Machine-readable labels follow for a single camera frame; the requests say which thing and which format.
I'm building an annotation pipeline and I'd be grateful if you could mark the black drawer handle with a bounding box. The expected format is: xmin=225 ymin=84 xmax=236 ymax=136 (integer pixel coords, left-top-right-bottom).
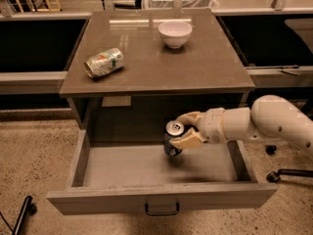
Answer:
xmin=145 ymin=202 xmax=180 ymax=216

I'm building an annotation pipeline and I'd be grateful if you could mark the grey cabinet with glossy top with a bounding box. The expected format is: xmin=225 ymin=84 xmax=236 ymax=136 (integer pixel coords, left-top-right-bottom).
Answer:
xmin=60 ymin=9 xmax=254 ymax=142

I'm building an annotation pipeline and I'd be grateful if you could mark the black chair base right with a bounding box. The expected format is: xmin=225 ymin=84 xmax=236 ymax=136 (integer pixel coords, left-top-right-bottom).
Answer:
xmin=265 ymin=145 xmax=313 ymax=183

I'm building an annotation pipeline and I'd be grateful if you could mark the wire mesh basket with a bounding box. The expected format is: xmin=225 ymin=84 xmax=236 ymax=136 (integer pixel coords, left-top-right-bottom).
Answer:
xmin=142 ymin=0 xmax=219 ymax=10

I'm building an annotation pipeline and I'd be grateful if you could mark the blue pepsi can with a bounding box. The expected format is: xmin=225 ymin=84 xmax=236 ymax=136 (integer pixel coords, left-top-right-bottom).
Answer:
xmin=163 ymin=120 xmax=185 ymax=157

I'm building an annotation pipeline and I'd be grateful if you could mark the open grey top drawer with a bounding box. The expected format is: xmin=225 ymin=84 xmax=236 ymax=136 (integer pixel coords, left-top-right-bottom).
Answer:
xmin=47 ymin=130 xmax=277 ymax=215

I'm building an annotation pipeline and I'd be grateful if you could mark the white paper label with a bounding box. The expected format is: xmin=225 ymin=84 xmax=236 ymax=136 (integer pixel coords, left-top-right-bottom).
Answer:
xmin=102 ymin=96 xmax=131 ymax=107

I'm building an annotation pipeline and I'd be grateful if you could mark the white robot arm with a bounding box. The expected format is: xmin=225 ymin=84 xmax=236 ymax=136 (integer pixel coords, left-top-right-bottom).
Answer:
xmin=168 ymin=95 xmax=313 ymax=156

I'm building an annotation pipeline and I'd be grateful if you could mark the white and green soda can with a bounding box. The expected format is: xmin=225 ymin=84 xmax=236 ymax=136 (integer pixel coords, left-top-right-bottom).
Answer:
xmin=85 ymin=48 xmax=124 ymax=78

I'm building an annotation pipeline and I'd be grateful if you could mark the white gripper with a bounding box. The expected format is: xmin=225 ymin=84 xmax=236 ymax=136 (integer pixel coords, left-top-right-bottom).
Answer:
xmin=169 ymin=108 xmax=227 ymax=150

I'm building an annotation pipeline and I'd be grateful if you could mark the black chair leg with caster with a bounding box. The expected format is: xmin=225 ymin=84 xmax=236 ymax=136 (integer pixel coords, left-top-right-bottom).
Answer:
xmin=12 ymin=196 xmax=37 ymax=235

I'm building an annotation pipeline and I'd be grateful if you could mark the white ceramic bowl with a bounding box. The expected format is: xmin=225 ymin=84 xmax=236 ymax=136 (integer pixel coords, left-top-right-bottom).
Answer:
xmin=158 ymin=22 xmax=193 ymax=49

